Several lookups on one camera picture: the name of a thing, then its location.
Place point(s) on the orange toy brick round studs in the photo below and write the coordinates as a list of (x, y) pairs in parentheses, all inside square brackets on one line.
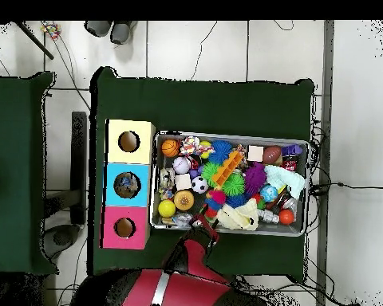
[(227, 169)]

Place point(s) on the small black white soccer ball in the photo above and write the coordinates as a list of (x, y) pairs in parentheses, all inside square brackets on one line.
[(200, 185)]

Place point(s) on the grey round base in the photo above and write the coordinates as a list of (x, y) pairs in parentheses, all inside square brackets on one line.
[(62, 237)]

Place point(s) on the black stick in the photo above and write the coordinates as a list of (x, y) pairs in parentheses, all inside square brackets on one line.
[(32, 38)]

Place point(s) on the light blue cloth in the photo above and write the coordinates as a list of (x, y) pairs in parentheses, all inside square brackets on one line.
[(286, 180)]

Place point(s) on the small orange basketball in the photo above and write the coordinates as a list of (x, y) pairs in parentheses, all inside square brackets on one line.
[(170, 147)]

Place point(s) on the yellow green ball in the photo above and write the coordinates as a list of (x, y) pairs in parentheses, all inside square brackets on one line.
[(166, 208)]

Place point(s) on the purple spiky ball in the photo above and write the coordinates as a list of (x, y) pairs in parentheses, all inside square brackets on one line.
[(255, 177)]

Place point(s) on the dark green side table cloth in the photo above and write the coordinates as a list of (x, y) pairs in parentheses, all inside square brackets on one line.
[(16, 191)]

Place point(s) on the brown toy football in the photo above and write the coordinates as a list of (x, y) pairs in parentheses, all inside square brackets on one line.
[(272, 154)]

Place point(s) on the wooden box three holes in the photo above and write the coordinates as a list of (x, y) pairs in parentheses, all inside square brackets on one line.
[(143, 156)]

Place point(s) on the cream knitted cloth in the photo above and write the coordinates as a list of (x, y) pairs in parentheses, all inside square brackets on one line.
[(237, 215)]

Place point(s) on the blue spiky ball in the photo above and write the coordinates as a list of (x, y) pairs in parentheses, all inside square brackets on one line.
[(221, 150)]

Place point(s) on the black upright bar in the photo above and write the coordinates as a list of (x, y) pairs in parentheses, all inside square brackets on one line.
[(79, 166)]

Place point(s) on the green spiky ball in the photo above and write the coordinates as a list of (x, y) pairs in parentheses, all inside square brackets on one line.
[(232, 185)]

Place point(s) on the clear shallow mesh bin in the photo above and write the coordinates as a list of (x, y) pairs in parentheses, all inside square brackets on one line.
[(230, 134)]

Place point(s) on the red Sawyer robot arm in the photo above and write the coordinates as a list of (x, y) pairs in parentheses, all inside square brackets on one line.
[(179, 287)]

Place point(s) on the small colourful item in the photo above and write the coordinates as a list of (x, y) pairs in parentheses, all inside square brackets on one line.
[(50, 29)]

